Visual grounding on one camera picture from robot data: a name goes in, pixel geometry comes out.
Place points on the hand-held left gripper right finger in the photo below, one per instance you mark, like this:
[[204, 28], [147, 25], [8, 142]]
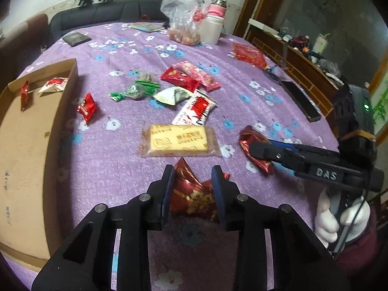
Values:
[[216, 194]]

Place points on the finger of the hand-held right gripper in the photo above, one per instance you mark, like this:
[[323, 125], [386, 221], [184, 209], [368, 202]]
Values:
[[280, 144], [266, 153]]

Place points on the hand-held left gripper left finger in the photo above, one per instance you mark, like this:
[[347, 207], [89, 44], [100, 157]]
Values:
[[167, 200]]

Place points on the red gold snack packet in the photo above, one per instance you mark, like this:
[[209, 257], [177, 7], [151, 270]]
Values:
[[194, 197]]

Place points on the red foil candy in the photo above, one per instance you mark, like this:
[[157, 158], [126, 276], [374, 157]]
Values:
[[247, 141]]

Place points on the clear biscuit packet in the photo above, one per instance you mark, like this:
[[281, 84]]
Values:
[[178, 141]]

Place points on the white red black snack packet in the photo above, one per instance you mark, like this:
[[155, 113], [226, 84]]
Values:
[[197, 109]]

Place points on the pink snack packet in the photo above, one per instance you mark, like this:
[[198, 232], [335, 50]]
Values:
[[201, 75]]

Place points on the green white triangular packet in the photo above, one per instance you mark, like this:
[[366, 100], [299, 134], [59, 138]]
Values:
[[172, 96]]

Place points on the green candy wrapper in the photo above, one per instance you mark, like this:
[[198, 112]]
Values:
[[139, 90]]

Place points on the red candy packet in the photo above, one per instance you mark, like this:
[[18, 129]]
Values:
[[87, 108]]

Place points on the olive candy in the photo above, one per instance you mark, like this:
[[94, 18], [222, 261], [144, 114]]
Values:
[[145, 76]]

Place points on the cardboard box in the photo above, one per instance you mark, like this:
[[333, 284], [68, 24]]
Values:
[[24, 157]]

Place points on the person's right forearm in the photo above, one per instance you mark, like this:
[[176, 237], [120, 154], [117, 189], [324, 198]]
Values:
[[360, 248]]

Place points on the person's right hand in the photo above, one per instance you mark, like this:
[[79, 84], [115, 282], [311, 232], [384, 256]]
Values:
[[326, 221]]

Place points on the purple floral tablecloth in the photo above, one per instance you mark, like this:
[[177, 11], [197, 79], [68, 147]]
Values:
[[106, 163]]

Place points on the wooden sideboard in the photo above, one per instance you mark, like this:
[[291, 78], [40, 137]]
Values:
[[306, 66]]

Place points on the large red foil packet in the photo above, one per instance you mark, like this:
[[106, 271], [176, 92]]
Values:
[[248, 54]]

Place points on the white kettle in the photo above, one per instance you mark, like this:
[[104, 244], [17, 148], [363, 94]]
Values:
[[320, 42]]

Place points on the white jar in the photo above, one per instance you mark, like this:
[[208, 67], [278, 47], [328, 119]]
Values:
[[212, 30]]

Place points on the pink lidded bottle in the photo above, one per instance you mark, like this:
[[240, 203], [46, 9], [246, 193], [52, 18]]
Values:
[[219, 6]]

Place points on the clear plastic bag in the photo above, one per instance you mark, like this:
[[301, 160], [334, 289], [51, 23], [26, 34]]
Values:
[[182, 15]]

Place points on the green booklet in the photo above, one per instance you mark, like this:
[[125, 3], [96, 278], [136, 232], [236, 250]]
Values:
[[148, 27]]

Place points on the small red candy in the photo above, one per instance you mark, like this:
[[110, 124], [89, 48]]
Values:
[[24, 94]]

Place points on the dark sofa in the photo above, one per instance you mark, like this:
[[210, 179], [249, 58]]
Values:
[[106, 13]]

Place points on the brown chair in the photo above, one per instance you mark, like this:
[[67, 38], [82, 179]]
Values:
[[27, 33]]

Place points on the wooden door frame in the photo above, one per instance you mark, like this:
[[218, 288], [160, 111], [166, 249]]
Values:
[[251, 3]]

